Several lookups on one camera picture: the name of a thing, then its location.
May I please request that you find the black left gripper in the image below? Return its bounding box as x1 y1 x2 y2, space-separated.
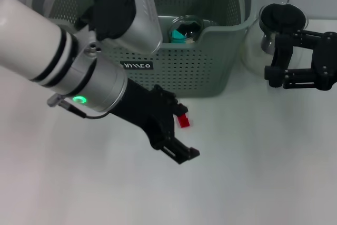
109 78 201 165

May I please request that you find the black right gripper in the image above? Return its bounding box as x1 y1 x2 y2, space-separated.
264 30 337 92

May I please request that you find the dark red toy brick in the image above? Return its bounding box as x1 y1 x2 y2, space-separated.
176 114 191 129

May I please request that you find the teal toy brick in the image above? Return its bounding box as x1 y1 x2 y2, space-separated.
171 30 186 44

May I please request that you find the glass jar with teal bricks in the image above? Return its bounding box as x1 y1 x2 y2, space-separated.
168 14 205 44

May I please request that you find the grey-green perforated storage bin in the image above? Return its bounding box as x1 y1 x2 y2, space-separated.
25 0 259 99

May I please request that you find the glass carafe with black handle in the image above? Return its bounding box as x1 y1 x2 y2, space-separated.
240 2 309 89

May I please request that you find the left arm cable with plug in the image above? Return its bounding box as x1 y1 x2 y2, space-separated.
47 94 112 120

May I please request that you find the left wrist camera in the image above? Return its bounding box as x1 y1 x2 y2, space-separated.
80 0 163 55

